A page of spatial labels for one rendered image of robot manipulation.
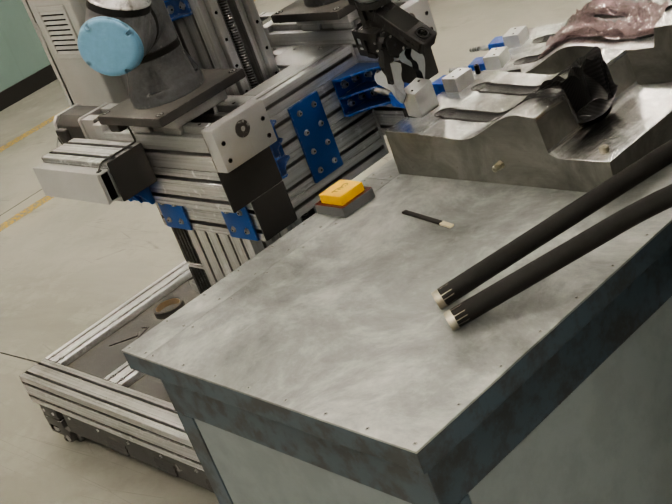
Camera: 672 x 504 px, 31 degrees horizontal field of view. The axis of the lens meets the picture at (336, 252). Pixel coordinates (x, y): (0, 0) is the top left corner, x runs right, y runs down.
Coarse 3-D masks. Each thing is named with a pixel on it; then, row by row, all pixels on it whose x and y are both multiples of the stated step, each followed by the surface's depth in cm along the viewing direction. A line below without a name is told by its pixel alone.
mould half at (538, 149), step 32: (608, 64) 206; (448, 96) 229; (480, 96) 225; (512, 96) 220; (640, 96) 207; (416, 128) 220; (448, 128) 216; (480, 128) 211; (512, 128) 200; (544, 128) 196; (576, 128) 201; (608, 128) 200; (640, 128) 195; (416, 160) 222; (448, 160) 216; (480, 160) 210; (512, 160) 204; (544, 160) 198; (576, 160) 193; (608, 160) 189
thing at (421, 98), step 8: (416, 80) 225; (424, 80) 224; (376, 88) 232; (408, 88) 224; (416, 88) 223; (424, 88) 223; (432, 88) 225; (392, 96) 227; (408, 96) 223; (416, 96) 222; (424, 96) 224; (432, 96) 225; (392, 104) 229; (400, 104) 227; (408, 104) 225; (416, 104) 223; (424, 104) 224; (432, 104) 226; (408, 112) 226; (416, 112) 225; (424, 112) 225
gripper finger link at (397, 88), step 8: (392, 64) 218; (400, 64) 220; (392, 72) 219; (400, 72) 220; (376, 80) 224; (384, 80) 223; (400, 80) 221; (392, 88) 221; (400, 88) 221; (400, 96) 223
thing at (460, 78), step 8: (456, 72) 232; (464, 72) 230; (472, 72) 232; (440, 80) 235; (448, 80) 230; (456, 80) 229; (464, 80) 230; (472, 80) 232; (440, 88) 233; (448, 88) 231; (456, 88) 230
